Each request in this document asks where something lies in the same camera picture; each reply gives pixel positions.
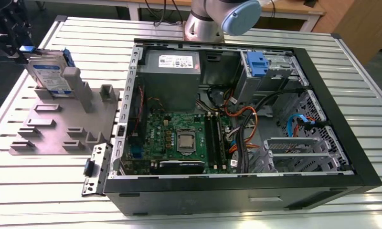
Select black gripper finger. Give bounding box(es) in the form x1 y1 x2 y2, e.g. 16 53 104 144
0 30 28 64
20 21 35 46

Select hard disk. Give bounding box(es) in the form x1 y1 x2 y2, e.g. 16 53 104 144
18 45 76 98

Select metal disk bay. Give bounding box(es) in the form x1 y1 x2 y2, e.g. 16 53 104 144
262 137 354 174

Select grey parts rack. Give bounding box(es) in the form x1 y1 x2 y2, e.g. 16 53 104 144
8 67 122 156

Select metal expansion card retainer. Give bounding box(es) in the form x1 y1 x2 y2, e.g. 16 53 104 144
82 142 114 197

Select grey power supply unit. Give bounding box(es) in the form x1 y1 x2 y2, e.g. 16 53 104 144
137 49 202 113

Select green motherboard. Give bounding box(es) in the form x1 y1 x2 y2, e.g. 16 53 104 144
123 111 241 175

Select silver CPU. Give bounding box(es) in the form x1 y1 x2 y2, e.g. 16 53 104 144
179 135 195 147

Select CPU socket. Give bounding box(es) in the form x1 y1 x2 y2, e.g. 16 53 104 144
175 128 199 157

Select black graphics card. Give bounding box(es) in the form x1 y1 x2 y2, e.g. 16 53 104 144
150 159 206 175

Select black RAM slot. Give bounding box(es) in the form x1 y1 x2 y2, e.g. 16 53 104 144
214 112 229 169
205 112 219 169

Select blue drive latch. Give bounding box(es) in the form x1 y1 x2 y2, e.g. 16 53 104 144
246 51 270 78

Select metal optical drive cage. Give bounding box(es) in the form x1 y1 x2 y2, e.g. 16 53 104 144
234 50 309 105

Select wooden desk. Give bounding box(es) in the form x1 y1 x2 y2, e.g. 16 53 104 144
258 0 326 33

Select black open PC case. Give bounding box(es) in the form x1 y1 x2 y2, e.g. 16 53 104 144
103 37 382 217

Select brown wooden cabinet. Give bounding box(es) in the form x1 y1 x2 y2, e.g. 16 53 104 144
312 0 382 65

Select white desk frame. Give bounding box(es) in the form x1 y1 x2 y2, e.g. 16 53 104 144
114 4 191 22

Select thin red wire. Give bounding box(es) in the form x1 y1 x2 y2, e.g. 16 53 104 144
134 84 147 138

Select thin black hanging cables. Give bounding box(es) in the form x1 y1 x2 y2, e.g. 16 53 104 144
146 0 181 27

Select thin fan wire loop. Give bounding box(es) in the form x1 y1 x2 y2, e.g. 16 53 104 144
147 96 166 112

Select yellow black wire bundle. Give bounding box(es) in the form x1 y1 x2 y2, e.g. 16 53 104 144
195 99 219 113

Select orange power wire bundle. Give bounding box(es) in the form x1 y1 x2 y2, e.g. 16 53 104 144
225 106 261 153

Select black cable bundle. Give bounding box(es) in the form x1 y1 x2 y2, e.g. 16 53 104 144
235 88 308 174

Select blue data wire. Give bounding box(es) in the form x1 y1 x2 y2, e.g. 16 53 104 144
286 114 310 138

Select black disk power wire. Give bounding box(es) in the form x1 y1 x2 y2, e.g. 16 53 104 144
298 116 332 131

